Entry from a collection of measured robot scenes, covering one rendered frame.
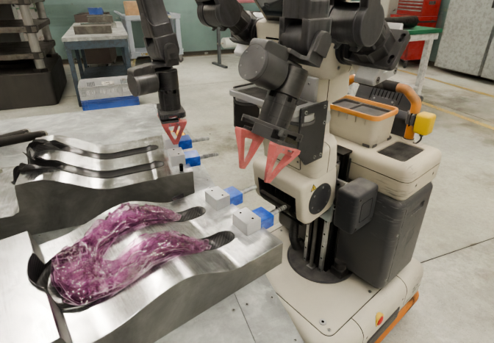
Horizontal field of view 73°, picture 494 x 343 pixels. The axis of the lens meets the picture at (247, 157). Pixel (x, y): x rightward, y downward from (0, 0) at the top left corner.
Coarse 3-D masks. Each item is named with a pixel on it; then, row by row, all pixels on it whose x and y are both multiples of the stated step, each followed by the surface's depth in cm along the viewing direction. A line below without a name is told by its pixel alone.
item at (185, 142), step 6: (174, 132) 98; (162, 138) 97; (168, 138) 94; (174, 138) 94; (186, 138) 97; (198, 138) 99; (204, 138) 99; (168, 144) 94; (180, 144) 96; (186, 144) 96
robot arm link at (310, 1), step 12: (288, 0) 54; (300, 0) 53; (312, 0) 52; (324, 0) 53; (288, 12) 55; (300, 12) 53; (312, 12) 53; (324, 12) 54; (288, 24) 57; (300, 24) 56; (312, 24) 53; (324, 24) 55; (288, 36) 57; (300, 36) 55; (312, 36) 54; (300, 48) 56
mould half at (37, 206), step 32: (64, 160) 81; (96, 160) 88; (128, 160) 89; (160, 160) 88; (0, 192) 80; (32, 192) 71; (64, 192) 74; (96, 192) 76; (128, 192) 79; (160, 192) 82; (192, 192) 86; (0, 224) 72; (32, 224) 74; (64, 224) 77
